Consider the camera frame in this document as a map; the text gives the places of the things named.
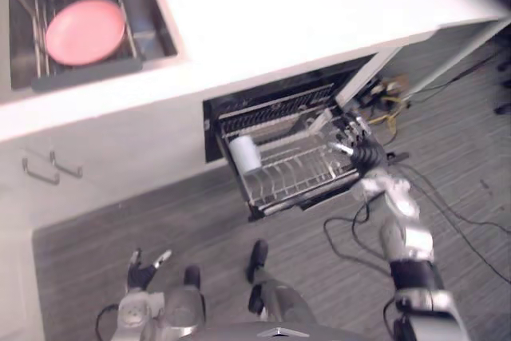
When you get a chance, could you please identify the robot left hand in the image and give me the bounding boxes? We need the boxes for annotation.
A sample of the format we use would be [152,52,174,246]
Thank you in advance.
[126,248,173,291]

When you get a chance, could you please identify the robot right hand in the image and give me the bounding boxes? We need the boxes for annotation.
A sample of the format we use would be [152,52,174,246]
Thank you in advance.
[329,113,389,176]

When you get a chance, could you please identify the wire dishwasher rack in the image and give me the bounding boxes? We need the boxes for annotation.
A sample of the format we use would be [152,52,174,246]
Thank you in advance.
[217,107,370,214]

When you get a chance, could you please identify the pale blue cup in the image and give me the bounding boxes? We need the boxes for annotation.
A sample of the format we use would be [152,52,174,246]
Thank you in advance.
[230,135,263,176]

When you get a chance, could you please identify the black dishwasher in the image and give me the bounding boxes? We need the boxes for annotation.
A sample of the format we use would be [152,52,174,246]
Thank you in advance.
[202,53,400,223]

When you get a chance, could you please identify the grey sink drying rack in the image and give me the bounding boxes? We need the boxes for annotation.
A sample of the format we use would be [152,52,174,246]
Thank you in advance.
[30,0,145,93]

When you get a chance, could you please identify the stainless steel sink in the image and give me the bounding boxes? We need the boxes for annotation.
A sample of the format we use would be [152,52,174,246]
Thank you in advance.
[6,0,180,90]

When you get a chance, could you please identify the robot left leg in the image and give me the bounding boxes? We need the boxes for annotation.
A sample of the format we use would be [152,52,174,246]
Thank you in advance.
[159,264,208,338]

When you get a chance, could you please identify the robot leg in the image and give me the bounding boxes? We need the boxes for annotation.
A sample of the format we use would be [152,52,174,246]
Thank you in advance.
[244,239,319,324]
[159,264,208,338]

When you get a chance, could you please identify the white kitchen cabinet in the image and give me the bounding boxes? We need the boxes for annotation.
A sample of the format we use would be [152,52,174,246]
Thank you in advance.
[0,89,228,341]

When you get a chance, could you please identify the robot right leg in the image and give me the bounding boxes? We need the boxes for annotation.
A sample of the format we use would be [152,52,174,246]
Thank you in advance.
[244,239,319,324]

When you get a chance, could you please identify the silver robot torso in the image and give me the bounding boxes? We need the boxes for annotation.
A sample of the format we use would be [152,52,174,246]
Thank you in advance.
[171,319,360,341]

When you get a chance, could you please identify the pink plate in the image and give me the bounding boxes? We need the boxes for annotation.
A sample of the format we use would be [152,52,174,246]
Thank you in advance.
[45,0,128,66]

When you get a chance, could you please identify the yellow cable bundle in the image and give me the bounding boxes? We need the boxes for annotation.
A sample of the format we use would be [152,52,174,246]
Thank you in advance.
[358,79,414,145]

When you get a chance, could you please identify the black floor cable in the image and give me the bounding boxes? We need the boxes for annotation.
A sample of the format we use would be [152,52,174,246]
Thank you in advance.
[323,149,511,341]

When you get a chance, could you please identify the silver cabinet handle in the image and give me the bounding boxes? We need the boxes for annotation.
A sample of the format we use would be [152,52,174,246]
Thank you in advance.
[50,151,84,178]
[22,158,61,186]

